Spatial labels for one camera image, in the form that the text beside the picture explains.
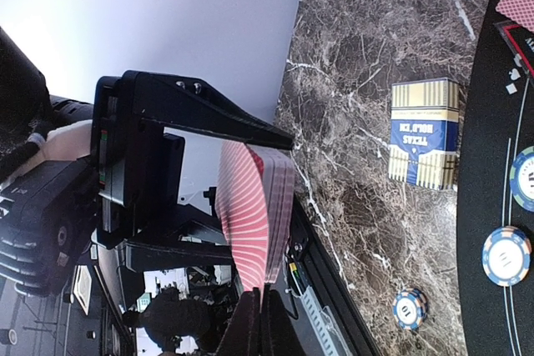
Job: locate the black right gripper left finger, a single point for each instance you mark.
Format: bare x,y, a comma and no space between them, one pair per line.
242,336

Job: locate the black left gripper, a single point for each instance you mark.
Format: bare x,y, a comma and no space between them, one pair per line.
116,174

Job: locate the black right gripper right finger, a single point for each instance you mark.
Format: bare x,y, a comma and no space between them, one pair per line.
277,334

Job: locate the red playing card deck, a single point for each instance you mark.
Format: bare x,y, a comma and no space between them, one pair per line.
253,201

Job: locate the blue white chip stack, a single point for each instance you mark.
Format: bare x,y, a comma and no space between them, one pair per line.
410,308

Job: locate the red triangular all-in button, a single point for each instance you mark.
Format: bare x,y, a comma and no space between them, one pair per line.
520,42

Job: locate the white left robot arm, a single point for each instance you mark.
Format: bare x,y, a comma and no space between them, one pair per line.
114,177

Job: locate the round black poker mat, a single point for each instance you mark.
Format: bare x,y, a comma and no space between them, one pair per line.
497,126

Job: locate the gold card box base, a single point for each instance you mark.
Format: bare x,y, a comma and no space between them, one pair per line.
424,131

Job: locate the white slotted cable duct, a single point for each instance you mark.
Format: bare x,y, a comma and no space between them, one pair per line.
316,317

